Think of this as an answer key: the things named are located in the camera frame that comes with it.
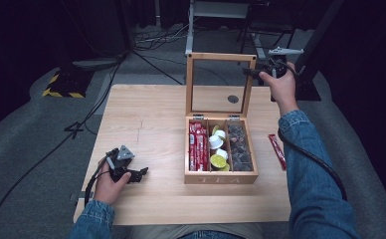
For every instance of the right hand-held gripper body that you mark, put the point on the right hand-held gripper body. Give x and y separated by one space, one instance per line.
279 66

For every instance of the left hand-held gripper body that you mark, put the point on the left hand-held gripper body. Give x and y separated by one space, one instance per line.
119 164

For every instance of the stack of red stick packets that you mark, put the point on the stack of red stick packets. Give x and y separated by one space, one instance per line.
197 149

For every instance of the wooden box with glass lid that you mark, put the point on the wooden box with glass lid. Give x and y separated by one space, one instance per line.
221 178

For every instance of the single red stick sachet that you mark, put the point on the single red stick sachet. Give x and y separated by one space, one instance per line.
278 152

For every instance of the person's right hand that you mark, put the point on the person's right hand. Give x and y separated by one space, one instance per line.
284 91

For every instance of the person's left hand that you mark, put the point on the person's left hand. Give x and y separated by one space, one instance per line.
107 191

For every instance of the black slanted stand pole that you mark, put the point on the black slanted stand pole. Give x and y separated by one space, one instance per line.
317 36

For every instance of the pile of dark tea bags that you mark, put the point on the pile of dark tea bags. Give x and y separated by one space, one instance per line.
240 149

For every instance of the pile of small creamer cups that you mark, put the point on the pile of small creamer cups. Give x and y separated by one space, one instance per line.
215 142

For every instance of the black metal chair frame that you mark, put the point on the black metal chair frame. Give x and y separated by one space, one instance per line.
247 40

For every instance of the grey table bracket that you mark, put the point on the grey table bracket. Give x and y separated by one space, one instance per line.
81 195

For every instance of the white desk frame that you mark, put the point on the white desk frame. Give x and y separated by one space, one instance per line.
189 36

